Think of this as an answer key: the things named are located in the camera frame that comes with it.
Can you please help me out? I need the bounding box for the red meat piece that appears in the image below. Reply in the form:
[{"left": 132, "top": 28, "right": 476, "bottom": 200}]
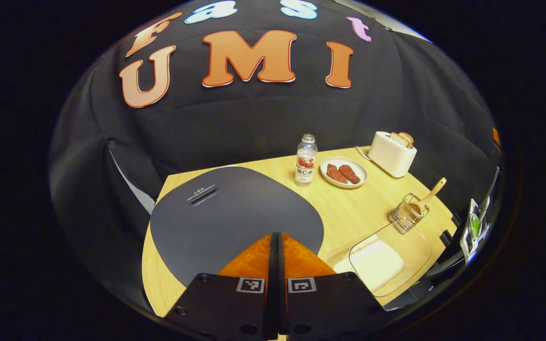
[
  {"left": 338, "top": 164, "right": 361, "bottom": 185},
  {"left": 326, "top": 164, "right": 348, "bottom": 184}
]

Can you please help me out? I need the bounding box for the white round plate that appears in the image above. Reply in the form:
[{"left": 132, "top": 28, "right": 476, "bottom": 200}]
[{"left": 320, "top": 157, "right": 369, "bottom": 189}]

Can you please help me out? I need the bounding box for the white toaster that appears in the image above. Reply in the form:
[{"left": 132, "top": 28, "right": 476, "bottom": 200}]
[{"left": 368, "top": 131, "right": 417, "bottom": 178}]

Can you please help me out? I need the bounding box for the clear glass rice container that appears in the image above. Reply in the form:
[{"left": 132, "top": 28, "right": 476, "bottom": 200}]
[{"left": 349, "top": 219, "right": 433, "bottom": 298}]

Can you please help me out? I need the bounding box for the dark grey rice cooker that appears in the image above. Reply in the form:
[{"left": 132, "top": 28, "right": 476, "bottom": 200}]
[{"left": 150, "top": 166, "right": 325, "bottom": 287}]

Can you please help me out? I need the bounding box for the clear drink bottle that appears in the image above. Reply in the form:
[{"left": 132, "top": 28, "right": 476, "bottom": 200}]
[{"left": 295, "top": 134, "right": 318, "bottom": 187}]

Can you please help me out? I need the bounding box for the white printed card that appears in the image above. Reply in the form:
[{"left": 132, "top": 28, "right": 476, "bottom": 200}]
[{"left": 460, "top": 198, "right": 491, "bottom": 260}]

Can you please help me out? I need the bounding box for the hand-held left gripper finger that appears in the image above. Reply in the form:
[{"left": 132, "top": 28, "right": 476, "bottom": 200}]
[
  {"left": 164, "top": 232, "right": 278, "bottom": 341},
  {"left": 277, "top": 232, "right": 387, "bottom": 341}
]

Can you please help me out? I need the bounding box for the wooden spoon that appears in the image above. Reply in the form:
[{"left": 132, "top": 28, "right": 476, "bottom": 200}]
[{"left": 405, "top": 178, "right": 447, "bottom": 221}]

